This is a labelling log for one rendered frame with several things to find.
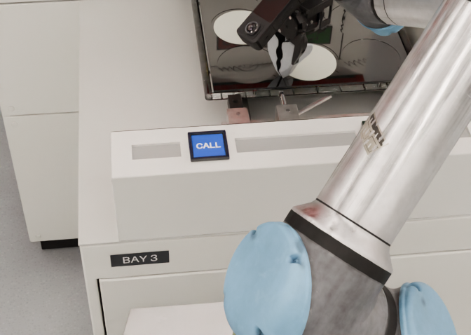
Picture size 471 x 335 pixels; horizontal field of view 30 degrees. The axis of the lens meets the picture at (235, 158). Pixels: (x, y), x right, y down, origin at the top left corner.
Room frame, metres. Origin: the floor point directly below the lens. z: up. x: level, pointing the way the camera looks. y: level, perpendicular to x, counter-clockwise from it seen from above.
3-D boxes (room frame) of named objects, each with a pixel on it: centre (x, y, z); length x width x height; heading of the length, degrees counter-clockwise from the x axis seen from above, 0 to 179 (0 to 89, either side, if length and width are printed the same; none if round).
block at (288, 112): (1.02, -0.08, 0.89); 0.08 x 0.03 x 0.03; 8
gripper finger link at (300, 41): (1.12, -0.09, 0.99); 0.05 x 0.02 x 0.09; 43
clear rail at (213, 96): (1.11, -0.13, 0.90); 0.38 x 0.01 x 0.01; 98
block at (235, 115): (1.01, -0.01, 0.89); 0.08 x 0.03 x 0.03; 8
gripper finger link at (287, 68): (1.14, -0.10, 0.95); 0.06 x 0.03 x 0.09; 133
